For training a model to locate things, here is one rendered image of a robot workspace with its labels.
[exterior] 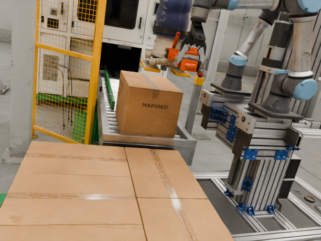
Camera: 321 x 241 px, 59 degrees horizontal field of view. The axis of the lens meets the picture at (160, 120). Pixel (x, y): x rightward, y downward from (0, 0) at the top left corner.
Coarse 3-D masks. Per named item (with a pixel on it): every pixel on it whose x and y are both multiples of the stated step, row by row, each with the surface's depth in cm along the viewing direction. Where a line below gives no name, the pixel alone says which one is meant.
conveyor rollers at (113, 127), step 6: (102, 78) 402; (102, 84) 368; (114, 84) 381; (114, 90) 347; (114, 96) 322; (108, 102) 296; (108, 108) 279; (108, 114) 262; (114, 114) 264; (108, 120) 245; (114, 120) 247; (114, 126) 231; (114, 132) 222
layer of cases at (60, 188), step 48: (48, 144) 182; (48, 192) 136; (96, 192) 142; (144, 192) 150; (192, 192) 158; (0, 240) 104; (48, 240) 108; (96, 240) 112; (144, 240) 117; (192, 240) 122
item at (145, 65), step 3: (141, 60) 198; (144, 60) 197; (141, 63) 191; (144, 63) 187; (147, 63) 186; (144, 66) 174; (147, 66) 174; (150, 66) 175; (156, 66) 179; (144, 69) 172; (147, 69) 172; (150, 69) 172; (153, 69) 172; (156, 69) 173; (159, 69) 173; (159, 72) 174
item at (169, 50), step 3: (168, 48) 165; (171, 48) 165; (168, 51) 159; (171, 51) 158; (174, 51) 158; (177, 51) 159; (165, 54) 164; (168, 54) 159; (165, 57) 161; (168, 57) 159; (171, 57) 159
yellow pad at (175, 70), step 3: (171, 66) 194; (171, 69) 186; (174, 69) 184; (177, 69) 184; (174, 72) 177; (177, 72) 176; (180, 72) 178; (183, 72) 178; (186, 72) 179; (177, 75) 176; (180, 75) 176; (183, 75) 176; (186, 75) 177; (189, 75) 177
